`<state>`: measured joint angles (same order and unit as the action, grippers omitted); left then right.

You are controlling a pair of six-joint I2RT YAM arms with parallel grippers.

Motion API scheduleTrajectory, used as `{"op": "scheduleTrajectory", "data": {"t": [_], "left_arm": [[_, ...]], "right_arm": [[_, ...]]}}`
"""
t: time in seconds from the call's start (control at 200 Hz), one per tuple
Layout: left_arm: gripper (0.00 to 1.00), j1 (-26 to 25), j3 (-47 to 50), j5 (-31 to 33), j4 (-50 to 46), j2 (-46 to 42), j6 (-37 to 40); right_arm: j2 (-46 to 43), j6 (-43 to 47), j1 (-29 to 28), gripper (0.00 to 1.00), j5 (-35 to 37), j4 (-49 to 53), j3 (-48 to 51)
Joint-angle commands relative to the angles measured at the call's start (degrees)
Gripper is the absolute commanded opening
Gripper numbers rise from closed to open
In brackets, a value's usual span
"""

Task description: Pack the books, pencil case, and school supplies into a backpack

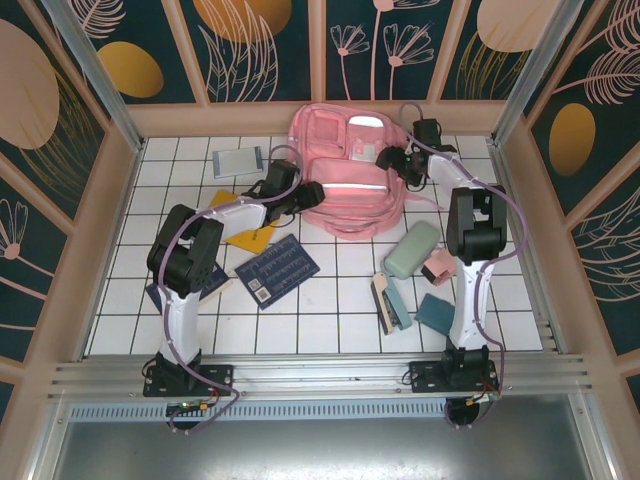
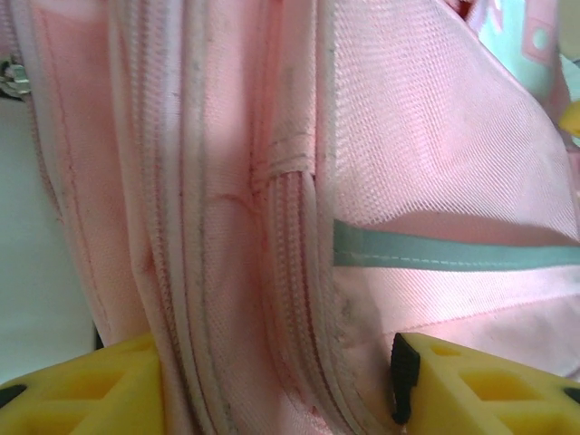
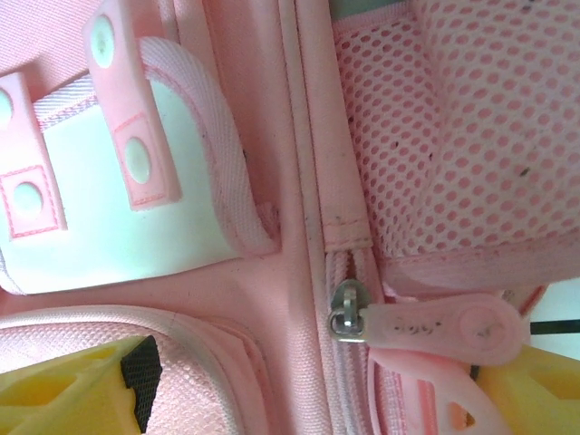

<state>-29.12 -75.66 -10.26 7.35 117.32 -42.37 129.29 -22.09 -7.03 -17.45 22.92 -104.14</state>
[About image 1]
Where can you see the pink backpack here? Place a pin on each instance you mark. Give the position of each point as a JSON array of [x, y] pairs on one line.
[[350, 200]]

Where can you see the navy book with white print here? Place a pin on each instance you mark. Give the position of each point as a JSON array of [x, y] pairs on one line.
[[280, 270]]

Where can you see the pale green pencil case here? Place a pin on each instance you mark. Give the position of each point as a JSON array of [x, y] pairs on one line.
[[410, 250]]

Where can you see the pink box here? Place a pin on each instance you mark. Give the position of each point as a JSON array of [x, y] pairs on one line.
[[441, 262]]

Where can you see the teal stapler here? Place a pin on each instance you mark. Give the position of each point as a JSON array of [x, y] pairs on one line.
[[395, 310]]

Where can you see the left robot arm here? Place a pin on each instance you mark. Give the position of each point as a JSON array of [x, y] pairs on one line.
[[180, 320]]

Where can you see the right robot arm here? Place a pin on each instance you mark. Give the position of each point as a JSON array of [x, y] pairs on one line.
[[470, 310]]

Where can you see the yellow book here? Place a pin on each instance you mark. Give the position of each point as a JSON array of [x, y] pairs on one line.
[[255, 240]]

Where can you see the grey notebook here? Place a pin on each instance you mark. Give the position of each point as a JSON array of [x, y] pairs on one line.
[[237, 162]]

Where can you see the navy book with cream edge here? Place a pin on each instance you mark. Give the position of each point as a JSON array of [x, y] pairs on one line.
[[216, 282]]

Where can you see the small circuit board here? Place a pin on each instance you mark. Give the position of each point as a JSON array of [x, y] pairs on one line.
[[485, 398], [189, 406]]

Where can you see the grey metal sheet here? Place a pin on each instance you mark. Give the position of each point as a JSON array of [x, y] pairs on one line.
[[320, 450]]

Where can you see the aluminium table edge rail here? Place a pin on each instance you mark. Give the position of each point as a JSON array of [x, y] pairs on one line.
[[531, 260]]

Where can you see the aluminium frame post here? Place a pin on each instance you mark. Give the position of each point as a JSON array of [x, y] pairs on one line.
[[535, 75], [100, 80]]

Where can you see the aluminium extrusion mounting rail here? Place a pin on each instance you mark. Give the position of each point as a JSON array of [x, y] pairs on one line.
[[320, 375]]

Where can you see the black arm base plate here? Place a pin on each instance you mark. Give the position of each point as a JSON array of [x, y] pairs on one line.
[[425, 376], [220, 377]]

